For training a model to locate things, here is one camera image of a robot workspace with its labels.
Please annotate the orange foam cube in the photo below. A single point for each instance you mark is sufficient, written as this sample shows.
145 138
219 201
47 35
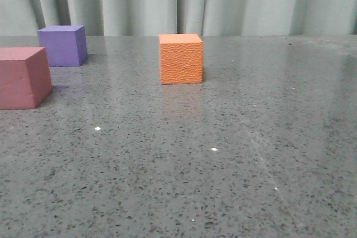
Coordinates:
181 58

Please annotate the grey-green curtain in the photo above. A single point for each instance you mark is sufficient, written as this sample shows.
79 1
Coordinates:
205 17

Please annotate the purple foam cube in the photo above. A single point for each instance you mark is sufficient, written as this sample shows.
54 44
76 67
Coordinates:
65 45

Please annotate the red foam cube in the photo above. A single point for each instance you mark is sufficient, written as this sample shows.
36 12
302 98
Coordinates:
25 77

